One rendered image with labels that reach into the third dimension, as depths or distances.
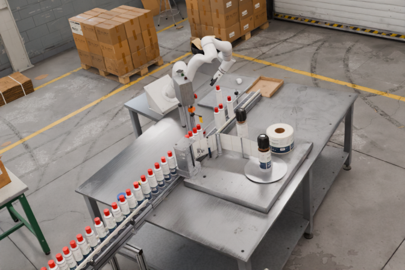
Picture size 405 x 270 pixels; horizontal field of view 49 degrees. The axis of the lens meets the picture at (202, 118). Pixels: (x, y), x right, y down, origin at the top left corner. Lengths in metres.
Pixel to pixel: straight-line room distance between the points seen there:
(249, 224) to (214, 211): 0.27
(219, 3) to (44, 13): 3.26
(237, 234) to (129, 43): 4.45
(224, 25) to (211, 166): 4.10
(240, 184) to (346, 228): 1.27
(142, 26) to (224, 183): 4.16
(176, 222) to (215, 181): 0.42
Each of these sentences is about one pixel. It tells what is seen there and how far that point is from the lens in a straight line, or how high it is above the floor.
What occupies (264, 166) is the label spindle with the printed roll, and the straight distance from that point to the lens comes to 3.17.
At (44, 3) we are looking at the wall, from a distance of 8.55.
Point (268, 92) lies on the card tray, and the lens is 4.28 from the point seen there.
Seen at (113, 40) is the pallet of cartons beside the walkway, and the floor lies 0.71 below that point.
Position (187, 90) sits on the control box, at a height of 1.41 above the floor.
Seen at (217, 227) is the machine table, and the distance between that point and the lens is 2.94.
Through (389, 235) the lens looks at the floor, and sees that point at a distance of 4.06.
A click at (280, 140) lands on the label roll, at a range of 3.31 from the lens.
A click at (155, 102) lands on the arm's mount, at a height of 0.94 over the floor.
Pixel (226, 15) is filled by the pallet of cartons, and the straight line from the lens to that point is 7.13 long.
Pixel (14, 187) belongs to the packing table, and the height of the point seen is 0.78.
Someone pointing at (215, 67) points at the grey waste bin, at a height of 0.31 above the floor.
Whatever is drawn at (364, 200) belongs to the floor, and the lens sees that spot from 4.33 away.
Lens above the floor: 2.93
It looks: 32 degrees down
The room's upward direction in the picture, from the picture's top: 9 degrees counter-clockwise
